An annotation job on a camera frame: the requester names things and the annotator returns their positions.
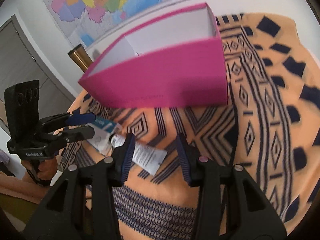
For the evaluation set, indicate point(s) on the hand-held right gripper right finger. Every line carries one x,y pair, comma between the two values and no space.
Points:
183,155

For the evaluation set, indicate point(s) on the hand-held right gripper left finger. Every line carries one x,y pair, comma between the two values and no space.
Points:
127,155

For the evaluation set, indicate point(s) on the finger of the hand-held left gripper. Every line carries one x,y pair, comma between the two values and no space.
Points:
77,133
80,119

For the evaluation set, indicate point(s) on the white tube with black cap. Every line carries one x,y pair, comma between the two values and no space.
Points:
147,156

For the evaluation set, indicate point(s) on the blue white medicine box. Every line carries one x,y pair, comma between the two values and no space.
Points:
102,140

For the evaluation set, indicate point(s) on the pink cardboard box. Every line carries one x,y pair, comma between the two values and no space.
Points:
162,80

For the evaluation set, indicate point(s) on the person's left forearm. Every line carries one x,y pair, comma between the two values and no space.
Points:
15,185

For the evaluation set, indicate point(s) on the person's left hand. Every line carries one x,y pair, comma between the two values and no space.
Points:
46,167

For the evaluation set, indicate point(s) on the grey door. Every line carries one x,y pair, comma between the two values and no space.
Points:
22,60

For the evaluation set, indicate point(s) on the gold metal tumbler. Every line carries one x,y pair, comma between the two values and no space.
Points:
81,56

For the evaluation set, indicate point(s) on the orange patterned blanket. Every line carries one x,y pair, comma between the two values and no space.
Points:
262,130

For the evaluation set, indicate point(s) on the olive green cloth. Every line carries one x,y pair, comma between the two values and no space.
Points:
15,210

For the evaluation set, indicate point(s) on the colourful wall map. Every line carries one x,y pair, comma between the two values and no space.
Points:
100,2

